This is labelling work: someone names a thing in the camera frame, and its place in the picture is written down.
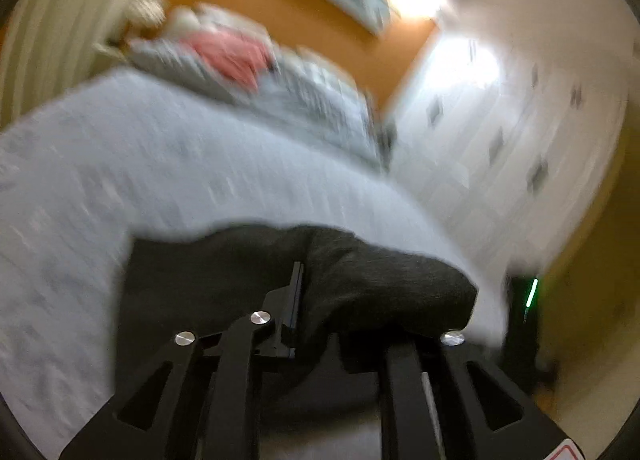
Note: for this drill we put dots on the pink blanket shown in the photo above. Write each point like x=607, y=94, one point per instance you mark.
x=230, y=55

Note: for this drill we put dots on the grey ruffled duvet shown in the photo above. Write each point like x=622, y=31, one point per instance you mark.
x=310, y=95

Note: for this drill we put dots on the white wardrobe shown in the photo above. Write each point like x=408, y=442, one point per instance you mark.
x=500, y=140

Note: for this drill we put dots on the white feather table lamp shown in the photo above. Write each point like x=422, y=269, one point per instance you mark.
x=146, y=9

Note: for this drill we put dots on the dark grey pants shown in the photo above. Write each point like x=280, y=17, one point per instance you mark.
x=380, y=285

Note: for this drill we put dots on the bed with grey butterfly sheet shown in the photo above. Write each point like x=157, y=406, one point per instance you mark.
x=150, y=165

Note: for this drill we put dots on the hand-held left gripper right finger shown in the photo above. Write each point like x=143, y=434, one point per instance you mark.
x=405, y=400

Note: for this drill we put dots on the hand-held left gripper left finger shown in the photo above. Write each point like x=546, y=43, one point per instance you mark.
x=235, y=380

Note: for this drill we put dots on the white pleated curtain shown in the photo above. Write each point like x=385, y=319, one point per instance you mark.
x=60, y=15

